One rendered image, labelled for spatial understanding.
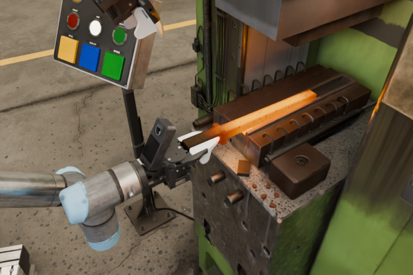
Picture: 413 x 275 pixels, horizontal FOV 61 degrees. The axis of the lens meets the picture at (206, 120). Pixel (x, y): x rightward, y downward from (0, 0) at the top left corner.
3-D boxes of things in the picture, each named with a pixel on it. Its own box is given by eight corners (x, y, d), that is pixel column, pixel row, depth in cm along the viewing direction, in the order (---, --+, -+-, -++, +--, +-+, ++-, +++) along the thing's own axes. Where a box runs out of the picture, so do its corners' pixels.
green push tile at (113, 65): (118, 81, 107) (124, 57, 106) (100, 74, 110) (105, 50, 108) (122, 81, 109) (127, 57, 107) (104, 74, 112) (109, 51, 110)
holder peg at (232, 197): (231, 208, 86) (231, 201, 85) (224, 201, 88) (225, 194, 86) (244, 201, 88) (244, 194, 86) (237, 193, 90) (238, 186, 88)
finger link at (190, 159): (200, 145, 82) (167, 158, 78) (200, 139, 81) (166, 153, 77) (211, 158, 79) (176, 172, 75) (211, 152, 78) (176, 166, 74)
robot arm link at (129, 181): (107, 161, 74) (123, 186, 68) (127, 153, 76) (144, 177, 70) (112, 185, 78) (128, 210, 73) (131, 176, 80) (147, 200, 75)
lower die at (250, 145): (257, 169, 88) (261, 145, 83) (212, 125, 101) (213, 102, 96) (364, 110, 106) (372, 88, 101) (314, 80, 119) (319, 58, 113)
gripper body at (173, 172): (176, 159, 86) (131, 180, 81) (175, 134, 81) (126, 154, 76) (193, 180, 81) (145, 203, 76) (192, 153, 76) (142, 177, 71)
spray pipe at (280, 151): (267, 169, 85) (268, 161, 83) (259, 162, 87) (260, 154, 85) (358, 118, 100) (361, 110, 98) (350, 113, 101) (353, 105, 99)
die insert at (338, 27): (294, 47, 76) (299, 21, 72) (271, 34, 81) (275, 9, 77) (380, 15, 89) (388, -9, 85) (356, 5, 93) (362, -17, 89)
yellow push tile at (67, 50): (72, 63, 115) (77, 41, 114) (57, 57, 118) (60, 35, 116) (77, 63, 117) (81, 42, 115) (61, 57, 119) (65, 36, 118)
